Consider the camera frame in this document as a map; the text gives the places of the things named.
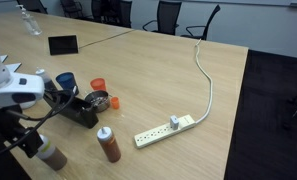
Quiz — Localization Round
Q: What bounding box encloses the black office chair right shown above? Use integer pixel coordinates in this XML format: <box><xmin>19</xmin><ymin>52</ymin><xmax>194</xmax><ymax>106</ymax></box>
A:
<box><xmin>181</xmin><ymin>4</ymin><xmax>221</xmax><ymax>40</ymax></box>

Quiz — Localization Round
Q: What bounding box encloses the metal bowl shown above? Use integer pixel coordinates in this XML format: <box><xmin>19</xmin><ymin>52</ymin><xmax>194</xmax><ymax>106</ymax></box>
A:
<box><xmin>85</xmin><ymin>90</ymin><xmax>110</xmax><ymax>113</ymax></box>

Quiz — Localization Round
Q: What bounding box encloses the clear sanitizer pump bottle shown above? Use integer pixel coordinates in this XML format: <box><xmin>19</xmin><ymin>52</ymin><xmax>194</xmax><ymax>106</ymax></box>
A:
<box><xmin>18</xmin><ymin>4</ymin><xmax>42</xmax><ymax>36</ymax></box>

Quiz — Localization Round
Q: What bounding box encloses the black office chair back left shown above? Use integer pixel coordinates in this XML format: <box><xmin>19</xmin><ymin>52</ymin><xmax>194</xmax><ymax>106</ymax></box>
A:
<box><xmin>60</xmin><ymin>0</ymin><xmax>85</xmax><ymax>19</ymax></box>

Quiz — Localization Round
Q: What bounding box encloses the brown sauce bottle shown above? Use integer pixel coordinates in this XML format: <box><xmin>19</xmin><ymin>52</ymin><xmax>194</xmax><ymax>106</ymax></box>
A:
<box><xmin>36</xmin><ymin>135</ymin><xmax>67</xmax><ymax>171</ymax></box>

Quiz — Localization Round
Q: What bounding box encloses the black tape dispenser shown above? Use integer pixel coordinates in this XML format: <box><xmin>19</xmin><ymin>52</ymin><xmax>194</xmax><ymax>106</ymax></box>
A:
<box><xmin>43</xmin><ymin>90</ymin><xmax>98</xmax><ymax>129</ymax></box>

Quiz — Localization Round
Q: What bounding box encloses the white power strip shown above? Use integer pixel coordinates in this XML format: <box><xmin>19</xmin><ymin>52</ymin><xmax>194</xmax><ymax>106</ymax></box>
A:
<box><xmin>134</xmin><ymin>115</ymin><xmax>196</xmax><ymax>148</ymax></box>

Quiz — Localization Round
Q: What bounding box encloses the white ceramic mug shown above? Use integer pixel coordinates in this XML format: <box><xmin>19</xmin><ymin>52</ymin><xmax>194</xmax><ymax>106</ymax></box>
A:
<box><xmin>19</xmin><ymin>101</ymin><xmax>36</xmax><ymax>110</ymax></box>

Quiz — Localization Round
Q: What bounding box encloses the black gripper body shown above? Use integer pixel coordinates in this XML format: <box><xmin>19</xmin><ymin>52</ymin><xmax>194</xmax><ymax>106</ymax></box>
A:
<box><xmin>0</xmin><ymin>105</ymin><xmax>44</xmax><ymax>158</ymax></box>

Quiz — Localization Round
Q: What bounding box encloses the white plug adapter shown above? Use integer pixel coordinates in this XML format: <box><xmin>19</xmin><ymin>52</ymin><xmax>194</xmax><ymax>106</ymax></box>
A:
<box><xmin>170</xmin><ymin>115</ymin><xmax>179</xmax><ymax>130</ymax></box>

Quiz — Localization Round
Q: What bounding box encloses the white paper sheet near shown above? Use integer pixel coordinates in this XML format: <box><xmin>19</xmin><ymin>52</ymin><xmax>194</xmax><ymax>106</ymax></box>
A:
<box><xmin>6</xmin><ymin>63</ymin><xmax>22</xmax><ymax>72</ymax></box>

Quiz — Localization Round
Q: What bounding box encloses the black office chair left-centre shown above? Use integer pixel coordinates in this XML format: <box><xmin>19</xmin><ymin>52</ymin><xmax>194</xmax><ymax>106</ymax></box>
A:
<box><xmin>91</xmin><ymin>0</ymin><xmax>132</xmax><ymax>28</ymax></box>

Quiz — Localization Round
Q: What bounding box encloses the large orange plastic cup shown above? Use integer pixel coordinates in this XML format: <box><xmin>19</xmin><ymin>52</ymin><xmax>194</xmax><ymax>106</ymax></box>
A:
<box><xmin>90</xmin><ymin>78</ymin><xmax>106</xmax><ymax>91</ymax></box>

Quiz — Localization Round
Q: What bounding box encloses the black tablet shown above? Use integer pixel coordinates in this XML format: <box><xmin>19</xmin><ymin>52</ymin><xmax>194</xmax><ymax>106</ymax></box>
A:
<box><xmin>48</xmin><ymin>35</ymin><xmax>79</xmax><ymax>55</ymax></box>

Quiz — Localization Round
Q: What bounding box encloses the black office chair far left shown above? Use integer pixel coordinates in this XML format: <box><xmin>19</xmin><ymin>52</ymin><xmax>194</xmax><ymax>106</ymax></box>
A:
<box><xmin>16</xmin><ymin>0</ymin><xmax>47</xmax><ymax>14</ymax></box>

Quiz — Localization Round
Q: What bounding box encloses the white paper sheet far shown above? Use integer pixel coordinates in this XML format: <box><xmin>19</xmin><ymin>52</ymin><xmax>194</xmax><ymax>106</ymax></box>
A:
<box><xmin>0</xmin><ymin>55</ymin><xmax>8</xmax><ymax>63</ymax></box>

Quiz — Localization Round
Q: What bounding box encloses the orange-brown sauce bottle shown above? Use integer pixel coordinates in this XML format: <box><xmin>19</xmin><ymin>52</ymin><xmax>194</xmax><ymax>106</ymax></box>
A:
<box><xmin>97</xmin><ymin>127</ymin><xmax>121</xmax><ymax>163</ymax></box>

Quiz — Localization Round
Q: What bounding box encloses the white power cord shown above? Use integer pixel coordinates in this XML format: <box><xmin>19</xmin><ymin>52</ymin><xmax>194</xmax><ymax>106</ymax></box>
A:
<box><xmin>194</xmin><ymin>38</ymin><xmax>214</xmax><ymax>125</ymax></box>

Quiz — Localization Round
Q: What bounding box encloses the dark sauce bottle back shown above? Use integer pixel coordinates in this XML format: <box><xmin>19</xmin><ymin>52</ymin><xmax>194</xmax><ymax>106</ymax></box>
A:
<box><xmin>35</xmin><ymin>68</ymin><xmax>56</xmax><ymax>90</ymax></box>

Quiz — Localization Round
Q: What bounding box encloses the white paper sheet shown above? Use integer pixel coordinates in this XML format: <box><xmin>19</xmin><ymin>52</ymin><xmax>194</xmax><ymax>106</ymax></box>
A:
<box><xmin>0</xmin><ymin>55</ymin><xmax>8</xmax><ymax>63</ymax></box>
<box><xmin>6</xmin><ymin>63</ymin><xmax>22</xmax><ymax>72</ymax></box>

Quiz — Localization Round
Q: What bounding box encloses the black office chair centre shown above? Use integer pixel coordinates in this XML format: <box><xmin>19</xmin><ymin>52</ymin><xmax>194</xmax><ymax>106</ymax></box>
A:
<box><xmin>155</xmin><ymin>0</ymin><xmax>182</xmax><ymax>35</ymax></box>

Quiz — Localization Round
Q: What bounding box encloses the small orange plastic cup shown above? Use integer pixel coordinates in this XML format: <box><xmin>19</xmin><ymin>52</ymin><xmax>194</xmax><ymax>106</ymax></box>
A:
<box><xmin>110</xmin><ymin>97</ymin><xmax>120</xmax><ymax>109</ymax></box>

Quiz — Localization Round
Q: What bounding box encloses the blue plastic cup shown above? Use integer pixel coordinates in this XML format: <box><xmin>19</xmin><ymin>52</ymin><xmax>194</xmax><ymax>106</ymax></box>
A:
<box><xmin>56</xmin><ymin>72</ymin><xmax>79</xmax><ymax>95</ymax></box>

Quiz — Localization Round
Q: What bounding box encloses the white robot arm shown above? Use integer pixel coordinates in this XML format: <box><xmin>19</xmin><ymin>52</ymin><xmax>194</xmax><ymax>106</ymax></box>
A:
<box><xmin>0</xmin><ymin>61</ymin><xmax>44</xmax><ymax>158</ymax></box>

